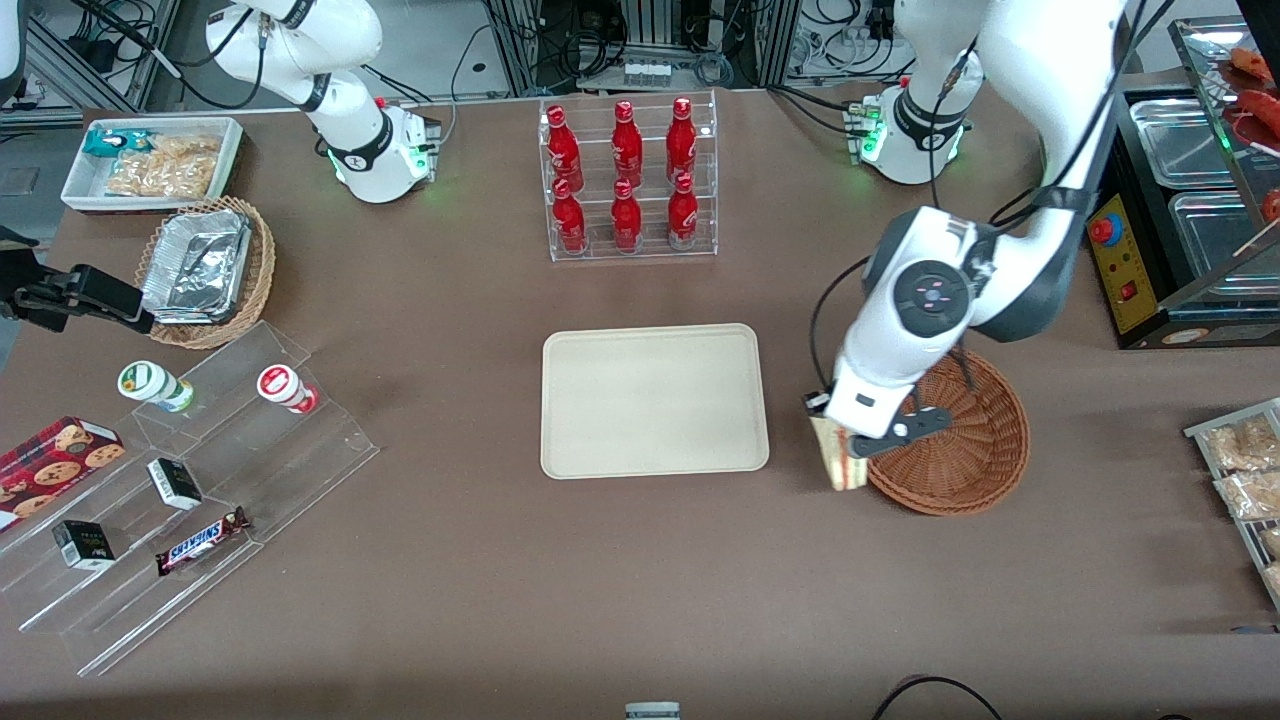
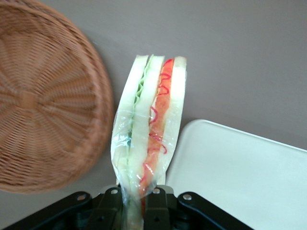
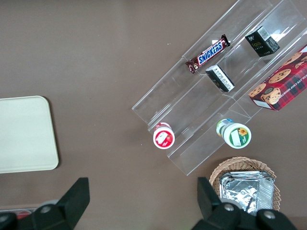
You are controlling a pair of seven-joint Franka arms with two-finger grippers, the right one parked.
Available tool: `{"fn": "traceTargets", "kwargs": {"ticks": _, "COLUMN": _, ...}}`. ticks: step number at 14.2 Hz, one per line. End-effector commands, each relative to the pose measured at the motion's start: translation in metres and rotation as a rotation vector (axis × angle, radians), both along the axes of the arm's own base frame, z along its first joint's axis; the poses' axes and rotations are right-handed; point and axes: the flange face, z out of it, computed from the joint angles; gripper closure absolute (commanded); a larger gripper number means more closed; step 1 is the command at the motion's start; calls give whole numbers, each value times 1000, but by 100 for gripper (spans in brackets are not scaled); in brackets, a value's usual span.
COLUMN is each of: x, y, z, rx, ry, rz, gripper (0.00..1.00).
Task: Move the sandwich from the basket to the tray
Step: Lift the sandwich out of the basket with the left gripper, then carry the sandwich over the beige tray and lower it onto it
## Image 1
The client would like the light wicker basket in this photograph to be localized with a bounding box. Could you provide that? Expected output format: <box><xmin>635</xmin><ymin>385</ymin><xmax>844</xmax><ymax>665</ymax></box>
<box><xmin>135</xmin><ymin>195</ymin><xmax>277</xmax><ymax>351</ymax></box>

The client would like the teal snack packet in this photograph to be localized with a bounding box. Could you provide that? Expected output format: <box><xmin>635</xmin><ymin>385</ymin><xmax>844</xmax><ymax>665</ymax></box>
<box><xmin>82</xmin><ymin>128</ymin><xmax>153</xmax><ymax>160</ymax></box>

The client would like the clear acrylic bottle rack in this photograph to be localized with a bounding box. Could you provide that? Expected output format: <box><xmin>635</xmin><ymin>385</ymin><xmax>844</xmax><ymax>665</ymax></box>
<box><xmin>538</xmin><ymin>90</ymin><xmax>719</xmax><ymax>264</ymax></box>

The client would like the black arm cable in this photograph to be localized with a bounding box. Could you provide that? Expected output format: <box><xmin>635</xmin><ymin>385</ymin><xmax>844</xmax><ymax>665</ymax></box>
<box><xmin>809</xmin><ymin>256</ymin><xmax>872</xmax><ymax>393</ymax></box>

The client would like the clear bag of crackers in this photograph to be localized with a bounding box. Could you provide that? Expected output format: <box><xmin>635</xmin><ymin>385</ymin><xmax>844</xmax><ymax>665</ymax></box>
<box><xmin>104</xmin><ymin>134</ymin><xmax>223</xmax><ymax>200</ymax></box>

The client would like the white rectangular snack bin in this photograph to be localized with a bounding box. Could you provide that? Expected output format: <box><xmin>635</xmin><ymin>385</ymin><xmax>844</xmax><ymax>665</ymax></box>
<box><xmin>60</xmin><ymin>116</ymin><xmax>246</xmax><ymax>215</ymax></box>

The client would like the black food warmer cabinet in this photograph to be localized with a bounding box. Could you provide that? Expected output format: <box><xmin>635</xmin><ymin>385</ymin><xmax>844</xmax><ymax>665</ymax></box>
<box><xmin>1085</xmin><ymin>15</ymin><xmax>1280</xmax><ymax>351</ymax></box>

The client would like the Snickers chocolate bar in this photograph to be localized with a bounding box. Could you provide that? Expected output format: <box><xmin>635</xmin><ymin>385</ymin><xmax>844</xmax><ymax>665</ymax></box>
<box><xmin>155</xmin><ymin>506</ymin><xmax>252</xmax><ymax>578</ymax></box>

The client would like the red label yogurt cup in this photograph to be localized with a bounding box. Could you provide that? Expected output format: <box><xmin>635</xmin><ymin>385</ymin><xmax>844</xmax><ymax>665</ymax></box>
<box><xmin>256</xmin><ymin>364</ymin><xmax>320</xmax><ymax>416</ymax></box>

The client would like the triangle sandwich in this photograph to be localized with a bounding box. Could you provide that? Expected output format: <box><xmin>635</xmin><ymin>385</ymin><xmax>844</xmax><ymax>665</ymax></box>
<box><xmin>809</xmin><ymin>413</ymin><xmax>874</xmax><ymax>493</ymax></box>

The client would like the aluminium side frame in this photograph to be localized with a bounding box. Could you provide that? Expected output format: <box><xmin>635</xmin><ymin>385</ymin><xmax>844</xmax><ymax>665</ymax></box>
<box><xmin>25</xmin><ymin>0</ymin><xmax>183</xmax><ymax>113</ymax></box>

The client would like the green label yogurt cup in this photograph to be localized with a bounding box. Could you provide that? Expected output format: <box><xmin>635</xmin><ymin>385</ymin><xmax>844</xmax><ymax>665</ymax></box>
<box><xmin>117</xmin><ymin>360</ymin><xmax>196</xmax><ymax>415</ymax></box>

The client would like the stack of foil trays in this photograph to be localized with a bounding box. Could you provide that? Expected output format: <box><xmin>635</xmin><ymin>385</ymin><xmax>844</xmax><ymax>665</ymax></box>
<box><xmin>141</xmin><ymin>208</ymin><xmax>253</xmax><ymax>325</ymax></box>

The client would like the tray of packaged snacks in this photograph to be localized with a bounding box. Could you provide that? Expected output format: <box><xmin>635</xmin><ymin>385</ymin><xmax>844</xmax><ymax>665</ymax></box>
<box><xmin>1183</xmin><ymin>398</ymin><xmax>1280</xmax><ymax>613</ymax></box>

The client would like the aluminium frame with cables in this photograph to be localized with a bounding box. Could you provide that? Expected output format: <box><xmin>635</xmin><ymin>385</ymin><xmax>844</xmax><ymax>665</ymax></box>
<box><xmin>480</xmin><ymin>0</ymin><xmax>806</xmax><ymax>93</ymax></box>

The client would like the steel warmer pan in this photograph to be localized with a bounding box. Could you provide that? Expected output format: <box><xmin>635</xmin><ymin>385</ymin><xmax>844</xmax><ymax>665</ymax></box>
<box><xmin>1129</xmin><ymin>97</ymin><xmax>1243</xmax><ymax>190</ymax></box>
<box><xmin>1167</xmin><ymin>189</ymin><xmax>1280</xmax><ymax>278</ymax></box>

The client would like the brown round wicker basket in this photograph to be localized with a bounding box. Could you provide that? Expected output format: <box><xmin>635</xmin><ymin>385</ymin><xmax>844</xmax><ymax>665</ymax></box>
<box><xmin>864</xmin><ymin>347</ymin><xmax>1032</xmax><ymax>518</ymax></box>

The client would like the red soda bottle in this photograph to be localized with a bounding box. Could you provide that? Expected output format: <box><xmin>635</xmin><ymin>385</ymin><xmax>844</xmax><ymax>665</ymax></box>
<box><xmin>666</xmin><ymin>97</ymin><xmax>699</xmax><ymax>186</ymax></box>
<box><xmin>667</xmin><ymin>172</ymin><xmax>701</xmax><ymax>252</ymax></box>
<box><xmin>546</xmin><ymin>105</ymin><xmax>586</xmax><ymax>193</ymax></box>
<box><xmin>552</xmin><ymin>178</ymin><xmax>589</xmax><ymax>255</ymax></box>
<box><xmin>611</xmin><ymin>178</ymin><xmax>644</xmax><ymax>254</ymax></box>
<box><xmin>611</xmin><ymin>100</ymin><xmax>645</xmax><ymax>189</ymax></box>

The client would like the red cookie box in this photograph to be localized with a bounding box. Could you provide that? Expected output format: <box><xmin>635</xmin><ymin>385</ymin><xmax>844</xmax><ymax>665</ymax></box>
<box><xmin>0</xmin><ymin>416</ymin><xmax>128</xmax><ymax>532</ymax></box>

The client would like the black table cable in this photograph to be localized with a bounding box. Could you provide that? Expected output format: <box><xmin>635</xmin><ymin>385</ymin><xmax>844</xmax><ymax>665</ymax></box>
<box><xmin>870</xmin><ymin>676</ymin><xmax>1005</xmax><ymax>720</ymax></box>

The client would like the small black box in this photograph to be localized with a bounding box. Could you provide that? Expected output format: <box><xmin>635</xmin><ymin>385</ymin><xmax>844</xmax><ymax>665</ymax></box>
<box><xmin>147</xmin><ymin>457</ymin><xmax>204</xmax><ymax>512</ymax></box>
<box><xmin>52</xmin><ymin>519</ymin><xmax>117</xmax><ymax>572</ymax></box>

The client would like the clear acrylic stepped shelf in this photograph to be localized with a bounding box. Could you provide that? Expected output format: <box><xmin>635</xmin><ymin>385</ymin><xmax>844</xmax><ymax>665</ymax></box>
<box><xmin>0</xmin><ymin>320</ymin><xmax>381</xmax><ymax>679</ymax></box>

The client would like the beige plastic tray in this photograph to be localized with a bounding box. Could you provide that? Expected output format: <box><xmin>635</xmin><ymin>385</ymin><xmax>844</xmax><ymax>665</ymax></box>
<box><xmin>540</xmin><ymin>323</ymin><xmax>771</xmax><ymax>481</ymax></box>

